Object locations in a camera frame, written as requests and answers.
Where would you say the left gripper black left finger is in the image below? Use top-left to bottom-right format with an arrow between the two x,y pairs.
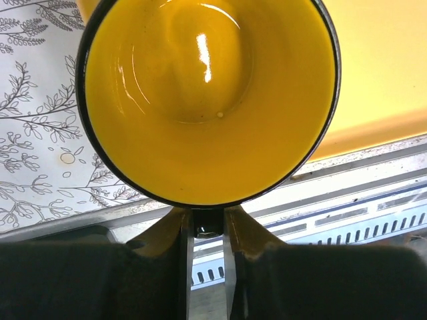
127,208 -> 194,319

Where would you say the yellow mug black handle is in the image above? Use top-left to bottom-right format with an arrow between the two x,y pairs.
75,1 -> 342,237

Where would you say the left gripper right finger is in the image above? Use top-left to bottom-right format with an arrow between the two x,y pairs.
224,206 -> 300,319

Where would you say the aluminium front rail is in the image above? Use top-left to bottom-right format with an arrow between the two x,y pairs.
1,134 -> 426,319

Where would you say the yellow plastic tray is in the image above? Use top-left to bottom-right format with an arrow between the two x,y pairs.
75,0 -> 427,163

